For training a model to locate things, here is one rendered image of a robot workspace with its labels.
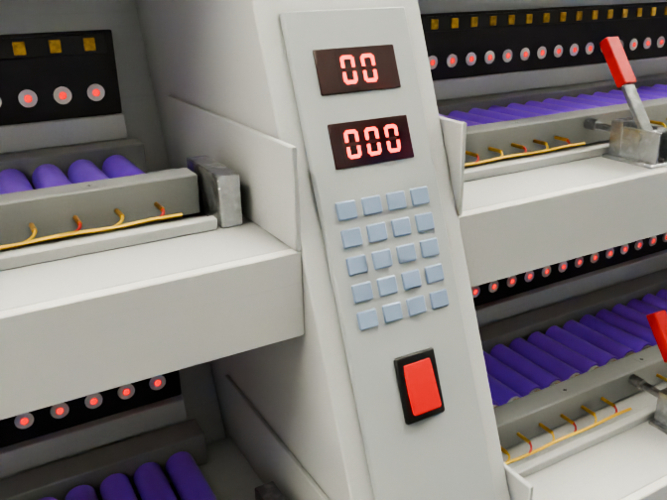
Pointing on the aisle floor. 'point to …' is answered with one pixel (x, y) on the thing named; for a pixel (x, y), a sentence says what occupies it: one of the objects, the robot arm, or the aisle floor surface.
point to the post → (229, 55)
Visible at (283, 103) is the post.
